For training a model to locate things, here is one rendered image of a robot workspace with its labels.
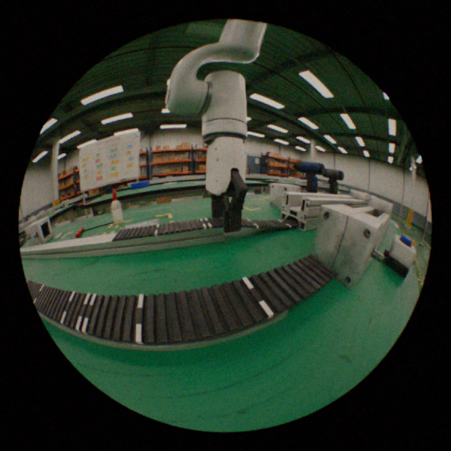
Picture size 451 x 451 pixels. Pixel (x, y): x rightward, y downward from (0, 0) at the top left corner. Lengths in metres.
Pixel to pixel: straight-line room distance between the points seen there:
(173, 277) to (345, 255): 0.24
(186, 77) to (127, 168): 2.82
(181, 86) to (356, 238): 0.33
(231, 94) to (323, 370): 0.37
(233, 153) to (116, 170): 2.92
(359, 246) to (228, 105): 0.28
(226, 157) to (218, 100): 0.11
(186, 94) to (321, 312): 0.34
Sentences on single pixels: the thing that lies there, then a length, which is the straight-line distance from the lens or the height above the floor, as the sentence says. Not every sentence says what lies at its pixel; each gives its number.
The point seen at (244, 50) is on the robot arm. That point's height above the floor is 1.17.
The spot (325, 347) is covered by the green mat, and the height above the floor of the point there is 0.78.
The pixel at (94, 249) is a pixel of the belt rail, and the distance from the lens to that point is 0.34.
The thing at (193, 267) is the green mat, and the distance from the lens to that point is 0.21.
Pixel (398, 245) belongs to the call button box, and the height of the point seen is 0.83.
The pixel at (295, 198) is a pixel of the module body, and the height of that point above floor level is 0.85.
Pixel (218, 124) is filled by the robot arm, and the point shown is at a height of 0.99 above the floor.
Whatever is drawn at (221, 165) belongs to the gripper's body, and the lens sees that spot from 0.22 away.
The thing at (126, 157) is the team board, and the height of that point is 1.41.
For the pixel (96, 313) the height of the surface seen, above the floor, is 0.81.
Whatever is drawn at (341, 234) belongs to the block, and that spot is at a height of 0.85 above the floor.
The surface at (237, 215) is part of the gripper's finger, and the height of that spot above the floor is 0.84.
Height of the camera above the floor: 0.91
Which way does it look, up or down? 21 degrees down
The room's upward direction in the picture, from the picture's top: straight up
